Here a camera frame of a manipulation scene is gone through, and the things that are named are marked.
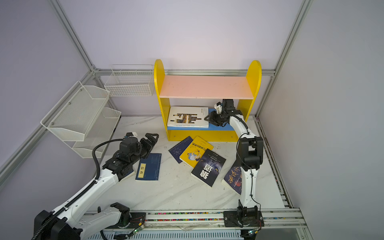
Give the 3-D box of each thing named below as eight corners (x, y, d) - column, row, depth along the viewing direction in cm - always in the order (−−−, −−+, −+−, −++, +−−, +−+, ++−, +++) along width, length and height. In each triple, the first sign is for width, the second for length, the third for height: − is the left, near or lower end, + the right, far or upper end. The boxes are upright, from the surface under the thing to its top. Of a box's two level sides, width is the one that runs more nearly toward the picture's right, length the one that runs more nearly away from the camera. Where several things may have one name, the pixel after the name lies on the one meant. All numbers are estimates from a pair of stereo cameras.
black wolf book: (189, 174, 91) (189, 173, 89) (206, 150, 102) (206, 148, 100) (210, 188, 86) (211, 186, 84) (225, 160, 97) (226, 159, 95)
